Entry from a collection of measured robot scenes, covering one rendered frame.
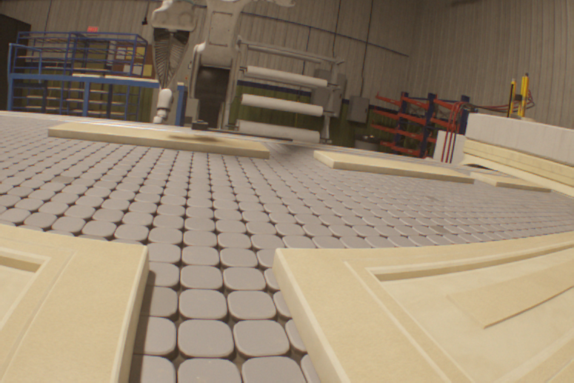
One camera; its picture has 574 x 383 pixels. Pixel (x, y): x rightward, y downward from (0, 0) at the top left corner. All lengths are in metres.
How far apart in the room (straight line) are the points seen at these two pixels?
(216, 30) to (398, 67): 8.64
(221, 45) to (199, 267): 1.17
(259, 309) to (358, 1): 9.24
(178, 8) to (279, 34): 7.57
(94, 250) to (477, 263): 0.30
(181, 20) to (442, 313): 0.65
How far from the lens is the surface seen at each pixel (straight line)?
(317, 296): 0.18
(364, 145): 5.65
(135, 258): 0.20
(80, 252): 0.20
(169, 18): 0.69
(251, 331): 0.18
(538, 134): 1.88
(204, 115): 1.46
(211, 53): 1.36
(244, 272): 0.23
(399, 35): 9.87
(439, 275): 0.27
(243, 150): 0.65
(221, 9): 1.28
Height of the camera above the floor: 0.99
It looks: 11 degrees down
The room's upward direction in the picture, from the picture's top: 9 degrees clockwise
